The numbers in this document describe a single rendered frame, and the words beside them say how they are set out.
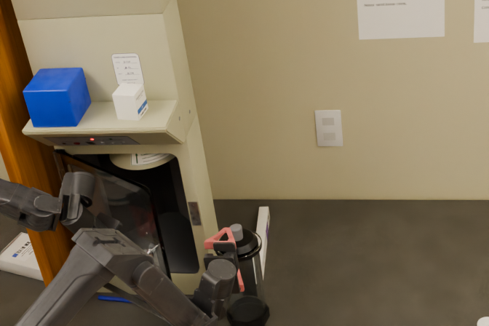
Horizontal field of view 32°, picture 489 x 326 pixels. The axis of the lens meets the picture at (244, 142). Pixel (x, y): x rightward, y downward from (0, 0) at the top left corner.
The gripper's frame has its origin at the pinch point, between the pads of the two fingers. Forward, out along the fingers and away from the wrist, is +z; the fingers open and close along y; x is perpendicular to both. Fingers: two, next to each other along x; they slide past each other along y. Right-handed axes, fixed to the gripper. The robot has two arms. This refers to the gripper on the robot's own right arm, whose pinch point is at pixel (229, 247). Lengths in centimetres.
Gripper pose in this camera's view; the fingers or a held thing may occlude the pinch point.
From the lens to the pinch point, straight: 188.6
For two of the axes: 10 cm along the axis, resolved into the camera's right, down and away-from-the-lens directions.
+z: 1.7, -5.6, 8.1
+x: -9.8, 0.2, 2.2
